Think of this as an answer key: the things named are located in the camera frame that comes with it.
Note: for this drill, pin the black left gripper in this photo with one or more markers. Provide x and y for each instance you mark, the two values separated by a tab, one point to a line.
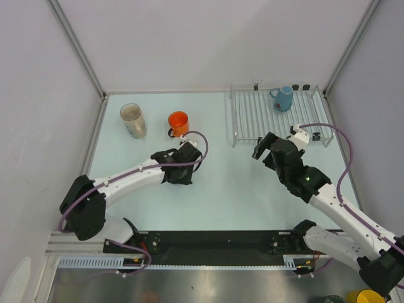
185	180

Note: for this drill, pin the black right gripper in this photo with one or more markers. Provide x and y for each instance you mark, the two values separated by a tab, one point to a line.
264	144

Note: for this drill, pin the blue patterned mug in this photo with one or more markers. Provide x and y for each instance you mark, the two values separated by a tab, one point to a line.
282	98

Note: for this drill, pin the orange mug black handle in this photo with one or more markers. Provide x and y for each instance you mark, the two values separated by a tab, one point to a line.
179	124

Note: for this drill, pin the beige tall mug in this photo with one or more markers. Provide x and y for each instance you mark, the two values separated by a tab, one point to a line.
136	129

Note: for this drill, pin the clear plastic cup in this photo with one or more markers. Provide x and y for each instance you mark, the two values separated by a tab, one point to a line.
130	113

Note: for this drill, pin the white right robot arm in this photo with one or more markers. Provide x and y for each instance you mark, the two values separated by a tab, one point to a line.
371	250

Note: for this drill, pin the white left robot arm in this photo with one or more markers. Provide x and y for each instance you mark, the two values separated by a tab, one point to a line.
84	208

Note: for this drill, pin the clear acrylic dish rack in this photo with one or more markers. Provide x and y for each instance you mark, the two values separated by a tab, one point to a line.
251	114

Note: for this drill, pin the yellow mug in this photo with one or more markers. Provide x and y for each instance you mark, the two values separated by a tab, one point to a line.
364	296

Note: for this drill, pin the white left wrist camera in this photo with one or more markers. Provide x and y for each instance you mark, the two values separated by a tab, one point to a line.
184	139

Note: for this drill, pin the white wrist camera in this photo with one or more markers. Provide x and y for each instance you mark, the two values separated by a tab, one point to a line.
298	137
184	139

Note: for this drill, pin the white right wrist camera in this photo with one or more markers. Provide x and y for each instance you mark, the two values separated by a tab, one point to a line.
298	137

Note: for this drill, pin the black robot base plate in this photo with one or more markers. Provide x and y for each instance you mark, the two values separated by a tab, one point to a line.
221	247

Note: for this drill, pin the aluminium frame rail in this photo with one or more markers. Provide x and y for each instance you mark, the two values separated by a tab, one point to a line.
68	245

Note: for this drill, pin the light blue cable duct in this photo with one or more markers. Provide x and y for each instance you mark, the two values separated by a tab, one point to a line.
93	262

